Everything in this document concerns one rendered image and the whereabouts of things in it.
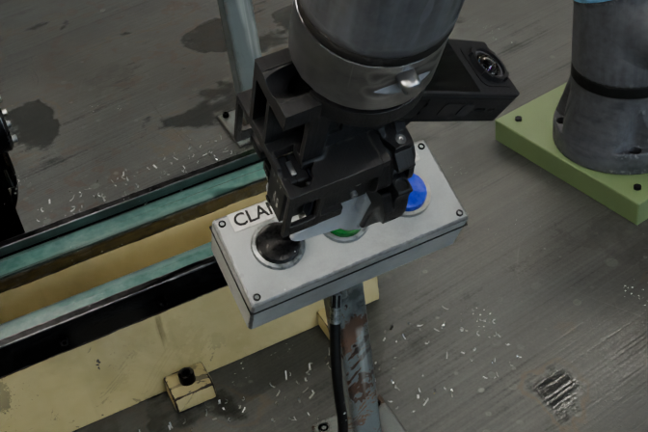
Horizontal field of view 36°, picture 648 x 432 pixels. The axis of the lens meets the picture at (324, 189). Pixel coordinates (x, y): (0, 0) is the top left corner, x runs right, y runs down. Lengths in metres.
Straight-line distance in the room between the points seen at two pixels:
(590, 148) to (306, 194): 0.62
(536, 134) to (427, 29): 0.76
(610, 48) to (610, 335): 0.29
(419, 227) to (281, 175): 0.20
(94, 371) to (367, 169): 0.46
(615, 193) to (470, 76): 0.54
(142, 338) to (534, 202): 0.46
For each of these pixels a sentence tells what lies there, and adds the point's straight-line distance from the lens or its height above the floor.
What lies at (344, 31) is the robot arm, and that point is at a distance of 0.43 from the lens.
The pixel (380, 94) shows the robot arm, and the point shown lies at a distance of 0.47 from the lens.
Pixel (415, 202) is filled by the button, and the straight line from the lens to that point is 0.71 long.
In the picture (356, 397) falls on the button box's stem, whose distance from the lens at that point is 0.84.
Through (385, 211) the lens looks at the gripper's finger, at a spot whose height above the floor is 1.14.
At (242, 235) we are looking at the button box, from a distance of 0.69.
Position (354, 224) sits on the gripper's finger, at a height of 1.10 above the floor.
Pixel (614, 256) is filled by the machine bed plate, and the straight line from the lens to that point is 1.07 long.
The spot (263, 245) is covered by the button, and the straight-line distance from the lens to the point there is 0.68.
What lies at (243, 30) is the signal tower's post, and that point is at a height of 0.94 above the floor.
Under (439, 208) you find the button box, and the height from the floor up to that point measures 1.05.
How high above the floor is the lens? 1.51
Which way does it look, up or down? 37 degrees down
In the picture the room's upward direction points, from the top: 8 degrees counter-clockwise
